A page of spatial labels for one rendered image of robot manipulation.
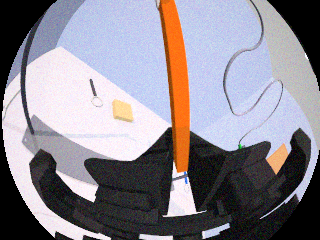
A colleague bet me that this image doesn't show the tan rectangular block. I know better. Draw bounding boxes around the tan rectangular block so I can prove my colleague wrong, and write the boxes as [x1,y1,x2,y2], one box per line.
[112,99,133,123]

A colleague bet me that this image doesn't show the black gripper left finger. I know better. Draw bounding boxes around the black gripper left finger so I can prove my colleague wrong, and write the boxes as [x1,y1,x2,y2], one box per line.
[84,127,173,216]

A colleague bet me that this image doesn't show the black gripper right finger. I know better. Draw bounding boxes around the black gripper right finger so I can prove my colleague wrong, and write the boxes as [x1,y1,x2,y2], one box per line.
[187,131,271,212]

